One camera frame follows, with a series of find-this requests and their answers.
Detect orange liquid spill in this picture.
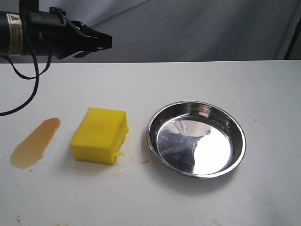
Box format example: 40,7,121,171
10,118,61,170

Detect grey backdrop cloth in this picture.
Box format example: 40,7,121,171
0,0,301,64

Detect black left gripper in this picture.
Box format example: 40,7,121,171
23,7,112,60

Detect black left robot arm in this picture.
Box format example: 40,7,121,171
0,7,112,60

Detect yellow sponge block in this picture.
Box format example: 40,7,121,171
70,107,129,165

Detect black cable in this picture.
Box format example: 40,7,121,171
0,0,52,117

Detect round steel pan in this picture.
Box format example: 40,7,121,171
146,101,246,179

